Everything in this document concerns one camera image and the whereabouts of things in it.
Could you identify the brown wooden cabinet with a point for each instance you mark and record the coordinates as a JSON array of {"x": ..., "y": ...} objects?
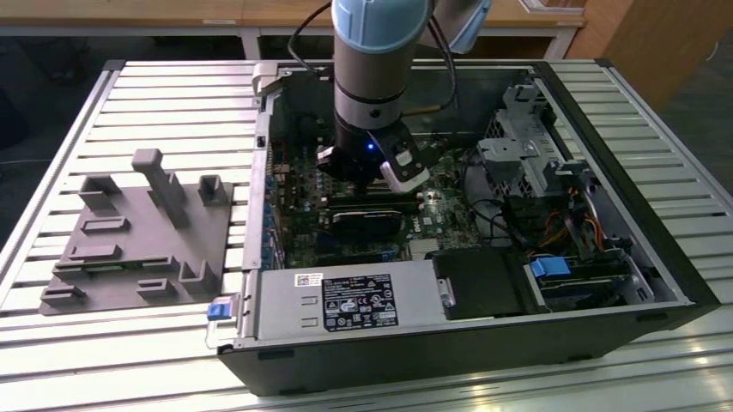
[{"x": 659, "y": 43}]

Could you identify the black plastic shroud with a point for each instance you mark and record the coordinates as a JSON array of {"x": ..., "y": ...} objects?
[{"x": 481, "y": 283}]

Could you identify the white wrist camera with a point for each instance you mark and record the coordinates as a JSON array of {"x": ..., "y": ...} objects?
[{"x": 406, "y": 171}]

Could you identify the wooden workbench white frame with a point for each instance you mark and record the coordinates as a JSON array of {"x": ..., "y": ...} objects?
[{"x": 171, "y": 13}]

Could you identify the black graphics card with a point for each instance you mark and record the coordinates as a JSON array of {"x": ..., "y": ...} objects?
[{"x": 366, "y": 223}]

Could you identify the blue disk carrier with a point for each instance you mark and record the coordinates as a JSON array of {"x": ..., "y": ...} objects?
[{"x": 551, "y": 268}]

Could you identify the grey parts rack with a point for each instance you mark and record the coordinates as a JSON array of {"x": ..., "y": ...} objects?
[{"x": 143, "y": 240}]

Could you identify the grey power supply unit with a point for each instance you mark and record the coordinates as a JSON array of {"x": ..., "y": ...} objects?
[{"x": 286, "y": 309}]

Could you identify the green motherboard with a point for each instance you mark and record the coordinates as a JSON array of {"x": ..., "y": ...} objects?
[{"x": 441, "y": 210}]

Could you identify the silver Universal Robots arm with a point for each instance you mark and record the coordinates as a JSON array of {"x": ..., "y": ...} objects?
[{"x": 373, "y": 64}]

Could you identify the metal drive cage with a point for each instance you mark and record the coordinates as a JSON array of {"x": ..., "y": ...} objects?
[{"x": 516, "y": 159}]

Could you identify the blue case latch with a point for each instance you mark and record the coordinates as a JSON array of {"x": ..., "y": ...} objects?
[{"x": 218, "y": 311}]

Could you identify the green RAM stick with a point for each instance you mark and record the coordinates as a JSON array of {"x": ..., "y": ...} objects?
[{"x": 111, "y": 269}]

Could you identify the black open PC case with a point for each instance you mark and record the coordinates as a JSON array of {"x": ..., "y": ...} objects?
[{"x": 401, "y": 365}]

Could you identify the silver chipset heatsink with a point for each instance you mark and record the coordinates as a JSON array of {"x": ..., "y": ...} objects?
[{"x": 425, "y": 249}]

